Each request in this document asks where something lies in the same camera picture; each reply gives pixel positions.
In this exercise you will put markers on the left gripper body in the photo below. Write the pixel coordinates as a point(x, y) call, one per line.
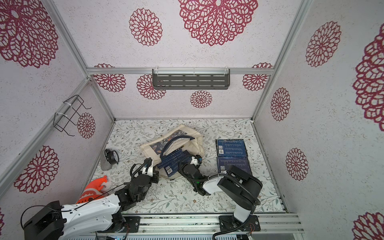
point(155, 179)

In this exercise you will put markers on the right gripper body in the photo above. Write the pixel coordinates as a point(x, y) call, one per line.
point(189, 165)

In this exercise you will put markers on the cream canvas tote bag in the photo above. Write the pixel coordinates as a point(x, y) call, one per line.
point(182, 137)

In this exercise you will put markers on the blue book with barcode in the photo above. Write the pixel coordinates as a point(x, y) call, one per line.
point(235, 148)

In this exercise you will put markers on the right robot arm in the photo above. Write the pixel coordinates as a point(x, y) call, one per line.
point(238, 185)

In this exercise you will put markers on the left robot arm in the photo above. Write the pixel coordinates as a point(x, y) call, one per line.
point(103, 214)

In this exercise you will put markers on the red toy figure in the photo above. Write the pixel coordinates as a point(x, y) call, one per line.
point(94, 189)

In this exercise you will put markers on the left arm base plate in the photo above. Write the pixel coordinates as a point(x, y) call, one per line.
point(126, 224)

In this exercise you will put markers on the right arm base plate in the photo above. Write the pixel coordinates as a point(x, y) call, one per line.
point(227, 223)

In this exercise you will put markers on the grey slotted wall shelf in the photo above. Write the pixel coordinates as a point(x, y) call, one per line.
point(191, 79)

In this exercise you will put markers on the black wire wall rack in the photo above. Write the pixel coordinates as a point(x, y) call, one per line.
point(62, 119)

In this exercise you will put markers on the aluminium rail frame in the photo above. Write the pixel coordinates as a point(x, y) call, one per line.
point(208, 224)

